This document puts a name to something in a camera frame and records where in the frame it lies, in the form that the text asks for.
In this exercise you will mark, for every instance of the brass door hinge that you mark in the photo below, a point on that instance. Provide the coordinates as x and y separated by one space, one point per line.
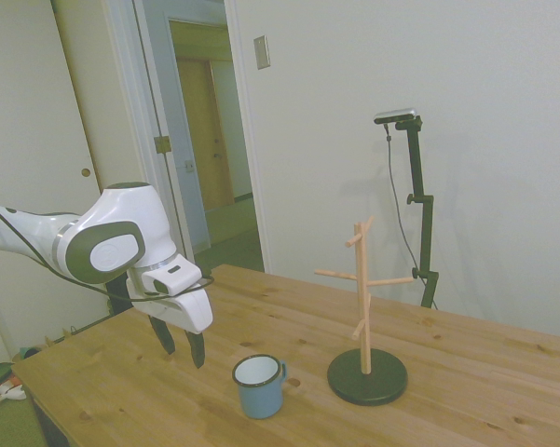
162 144

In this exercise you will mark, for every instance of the black case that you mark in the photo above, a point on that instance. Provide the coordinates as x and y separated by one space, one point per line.
118 302

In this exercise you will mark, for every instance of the white floor item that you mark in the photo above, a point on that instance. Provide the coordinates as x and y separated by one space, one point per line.
14 392

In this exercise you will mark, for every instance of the metal wall switch plate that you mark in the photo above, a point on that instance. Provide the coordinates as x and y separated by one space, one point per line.
261 52

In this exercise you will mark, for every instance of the wooden mug tree black base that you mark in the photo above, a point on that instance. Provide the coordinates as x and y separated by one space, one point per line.
364 326

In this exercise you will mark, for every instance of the black camera stand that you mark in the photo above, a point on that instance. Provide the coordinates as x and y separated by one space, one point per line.
421 205

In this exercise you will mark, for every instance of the white open door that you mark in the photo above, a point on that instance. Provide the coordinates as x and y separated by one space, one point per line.
98 93

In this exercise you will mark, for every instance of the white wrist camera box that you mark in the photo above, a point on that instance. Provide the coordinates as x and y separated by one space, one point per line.
172 278

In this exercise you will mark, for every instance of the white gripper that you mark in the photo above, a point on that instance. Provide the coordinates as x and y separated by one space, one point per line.
193 312

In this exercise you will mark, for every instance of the grey exterior camera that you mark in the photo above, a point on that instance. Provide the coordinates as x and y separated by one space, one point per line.
396 115

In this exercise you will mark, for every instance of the blue enamel mug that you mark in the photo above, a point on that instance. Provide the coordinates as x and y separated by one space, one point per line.
260 391

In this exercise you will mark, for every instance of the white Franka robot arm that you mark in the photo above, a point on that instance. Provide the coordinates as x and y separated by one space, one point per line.
121 219

